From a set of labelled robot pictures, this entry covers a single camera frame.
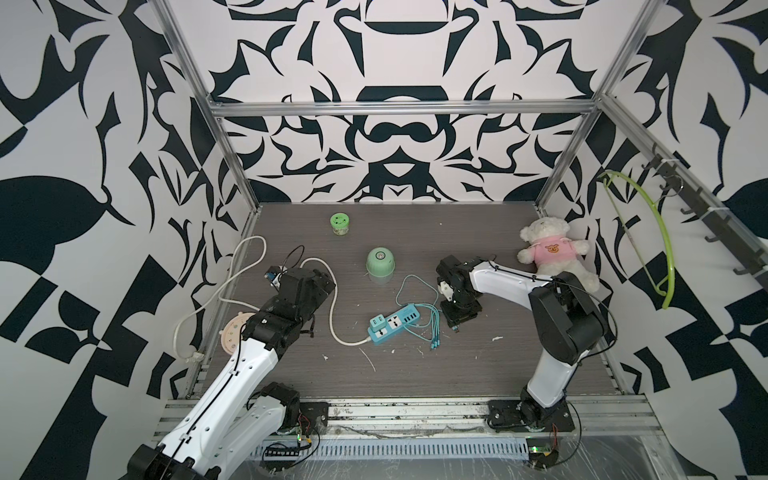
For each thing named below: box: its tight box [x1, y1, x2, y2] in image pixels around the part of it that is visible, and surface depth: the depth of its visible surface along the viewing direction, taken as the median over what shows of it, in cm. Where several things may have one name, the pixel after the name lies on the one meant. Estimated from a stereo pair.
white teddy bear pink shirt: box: [517, 217, 600, 294], surface depth 100 cm
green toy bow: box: [597, 170, 675, 309], surface depth 74 cm
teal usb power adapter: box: [369, 314, 387, 333], surface depth 85 cm
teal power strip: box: [367, 303, 420, 342], surface depth 89 cm
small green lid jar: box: [330, 212, 350, 236], surface depth 110 cm
